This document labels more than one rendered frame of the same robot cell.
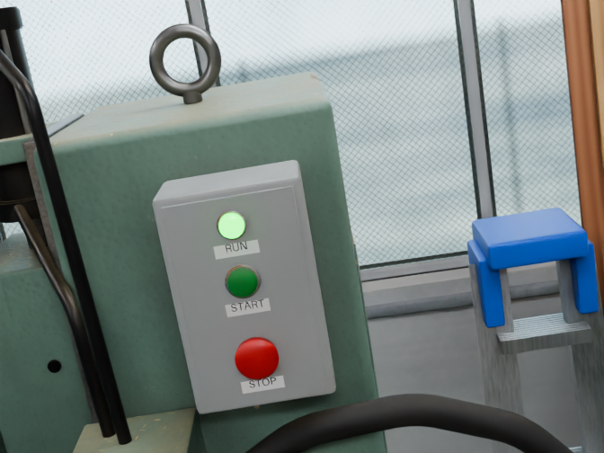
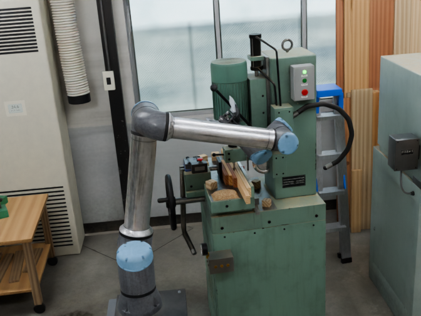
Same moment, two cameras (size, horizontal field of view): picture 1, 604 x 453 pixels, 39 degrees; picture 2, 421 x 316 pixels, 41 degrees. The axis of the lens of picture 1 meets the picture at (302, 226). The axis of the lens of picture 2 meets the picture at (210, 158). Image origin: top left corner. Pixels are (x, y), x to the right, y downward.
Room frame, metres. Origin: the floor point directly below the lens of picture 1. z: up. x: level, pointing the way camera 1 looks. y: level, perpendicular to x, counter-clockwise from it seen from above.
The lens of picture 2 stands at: (-1.92, 0.88, 2.02)
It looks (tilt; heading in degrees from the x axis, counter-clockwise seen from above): 20 degrees down; 351
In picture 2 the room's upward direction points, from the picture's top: 4 degrees counter-clockwise
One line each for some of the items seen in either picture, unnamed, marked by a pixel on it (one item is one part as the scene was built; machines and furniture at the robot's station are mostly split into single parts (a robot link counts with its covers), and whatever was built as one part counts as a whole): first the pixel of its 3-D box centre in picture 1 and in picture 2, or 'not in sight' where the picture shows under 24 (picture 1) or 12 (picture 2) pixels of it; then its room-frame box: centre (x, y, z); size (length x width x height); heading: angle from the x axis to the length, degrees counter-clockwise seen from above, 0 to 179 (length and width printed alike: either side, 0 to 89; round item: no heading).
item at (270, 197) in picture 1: (248, 286); (302, 82); (0.58, 0.04, 1.40); 0.10 x 0.06 x 0.16; 89
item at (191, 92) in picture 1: (185, 63); (287, 45); (0.72, 0.07, 1.55); 0.06 x 0.02 x 0.06; 89
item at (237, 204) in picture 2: not in sight; (213, 182); (0.78, 0.47, 0.87); 0.61 x 0.30 x 0.06; 179
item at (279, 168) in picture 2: not in sight; (277, 162); (0.57, 0.18, 1.02); 0.09 x 0.07 x 0.12; 179
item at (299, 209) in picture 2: not in sight; (259, 200); (0.73, 0.24, 0.76); 0.57 x 0.45 x 0.09; 89
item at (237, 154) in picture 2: not in sight; (237, 154); (0.73, 0.34, 1.03); 0.14 x 0.07 x 0.09; 89
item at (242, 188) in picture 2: not in sight; (233, 173); (0.74, 0.36, 0.92); 0.68 x 0.02 x 0.04; 179
